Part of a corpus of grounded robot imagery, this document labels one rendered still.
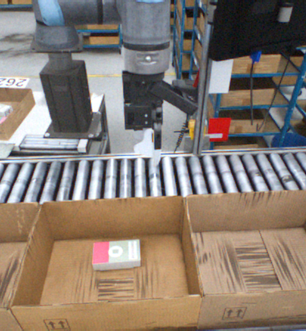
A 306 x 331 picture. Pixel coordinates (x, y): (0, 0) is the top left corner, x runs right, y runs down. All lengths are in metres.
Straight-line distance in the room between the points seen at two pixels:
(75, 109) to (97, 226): 0.79
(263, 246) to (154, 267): 0.33
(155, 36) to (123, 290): 0.63
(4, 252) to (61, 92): 0.82
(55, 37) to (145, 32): 0.91
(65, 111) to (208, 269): 1.05
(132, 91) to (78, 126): 1.02
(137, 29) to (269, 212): 0.65
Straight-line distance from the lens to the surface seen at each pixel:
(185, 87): 1.35
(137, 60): 0.61
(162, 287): 0.89
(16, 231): 1.02
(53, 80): 1.56
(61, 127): 1.68
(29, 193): 1.39
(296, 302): 0.80
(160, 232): 0.98
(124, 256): 0.90
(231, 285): 0.91
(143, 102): 0.67
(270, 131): 2.16
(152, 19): 0.60
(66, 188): 1.38
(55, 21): 0.71
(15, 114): 1.81
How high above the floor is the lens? 1.67
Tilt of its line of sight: 40 degrees down
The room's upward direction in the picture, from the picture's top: straight up
